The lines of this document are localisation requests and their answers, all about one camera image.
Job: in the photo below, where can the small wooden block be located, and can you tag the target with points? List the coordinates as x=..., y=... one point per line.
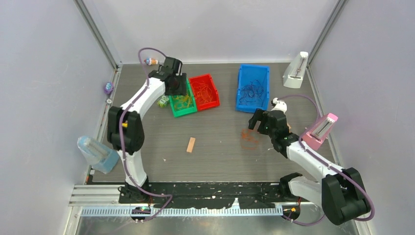
x=190, y=145

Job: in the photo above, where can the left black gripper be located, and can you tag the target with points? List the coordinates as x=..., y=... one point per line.
x=182, y=89

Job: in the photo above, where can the pink metronome box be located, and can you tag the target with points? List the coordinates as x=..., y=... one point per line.
x=315, y=135

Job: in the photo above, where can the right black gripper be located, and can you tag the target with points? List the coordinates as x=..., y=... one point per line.
x=261, y=115

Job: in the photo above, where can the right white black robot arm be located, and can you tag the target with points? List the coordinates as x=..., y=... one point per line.
x=338, y=191

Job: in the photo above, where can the white metronome box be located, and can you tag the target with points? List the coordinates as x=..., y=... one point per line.
x=294, y=74

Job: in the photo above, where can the blue plastic bin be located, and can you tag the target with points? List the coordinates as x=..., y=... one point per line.
x=253, y=90

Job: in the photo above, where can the green plastic bin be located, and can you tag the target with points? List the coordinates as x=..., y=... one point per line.
x=182, y=105

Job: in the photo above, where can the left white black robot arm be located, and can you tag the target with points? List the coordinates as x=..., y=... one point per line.
x=125, y=129

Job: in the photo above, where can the clear plastic bottle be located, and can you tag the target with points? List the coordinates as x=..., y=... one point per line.
x=98, y=156

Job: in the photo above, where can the red plastic bin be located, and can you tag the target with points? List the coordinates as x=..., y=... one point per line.
x=205, y=92

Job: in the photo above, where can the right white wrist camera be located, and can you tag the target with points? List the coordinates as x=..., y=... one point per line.
x=278, y=105

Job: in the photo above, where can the purple round toy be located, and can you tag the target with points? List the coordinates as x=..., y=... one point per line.
x=108, y=88

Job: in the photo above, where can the small figurine toy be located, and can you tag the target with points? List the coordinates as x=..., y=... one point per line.
x=151, y=61

